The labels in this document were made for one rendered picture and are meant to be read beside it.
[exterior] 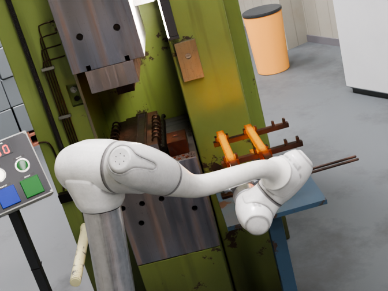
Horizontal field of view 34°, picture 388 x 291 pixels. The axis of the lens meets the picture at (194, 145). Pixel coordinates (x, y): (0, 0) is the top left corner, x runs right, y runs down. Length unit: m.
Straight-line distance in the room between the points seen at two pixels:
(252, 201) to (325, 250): 1.60
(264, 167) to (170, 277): 1.21
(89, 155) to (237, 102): 1.31
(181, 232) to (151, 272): 0.24
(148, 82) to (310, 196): 1.01
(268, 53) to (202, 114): 3.56
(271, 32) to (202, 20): 3.59
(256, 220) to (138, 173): 0.55
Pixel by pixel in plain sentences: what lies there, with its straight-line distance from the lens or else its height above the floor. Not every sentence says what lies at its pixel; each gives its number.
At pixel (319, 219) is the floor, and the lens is 3.76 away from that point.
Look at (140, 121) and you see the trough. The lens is 2.98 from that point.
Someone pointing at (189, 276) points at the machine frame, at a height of 0.35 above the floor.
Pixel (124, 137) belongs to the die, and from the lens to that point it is 2.84.
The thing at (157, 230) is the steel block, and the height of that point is 0.62.
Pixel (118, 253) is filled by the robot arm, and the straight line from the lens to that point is 1.66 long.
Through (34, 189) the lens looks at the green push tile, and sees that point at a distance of 2.60.
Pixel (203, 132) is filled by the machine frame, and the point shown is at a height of 0.93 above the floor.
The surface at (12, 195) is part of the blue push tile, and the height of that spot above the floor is 1.01.
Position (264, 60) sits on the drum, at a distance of 6.32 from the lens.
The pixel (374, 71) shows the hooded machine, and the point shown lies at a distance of 5.20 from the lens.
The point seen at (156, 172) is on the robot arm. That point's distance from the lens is 1.48.
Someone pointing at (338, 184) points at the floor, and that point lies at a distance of 4.09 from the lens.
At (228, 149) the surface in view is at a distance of 2.41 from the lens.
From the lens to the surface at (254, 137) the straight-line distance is 2.47.
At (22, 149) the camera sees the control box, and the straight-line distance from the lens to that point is 2.64.
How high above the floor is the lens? 1.96
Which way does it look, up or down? 23 degrees down
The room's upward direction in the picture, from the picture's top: 15 degrees counter-clockwise
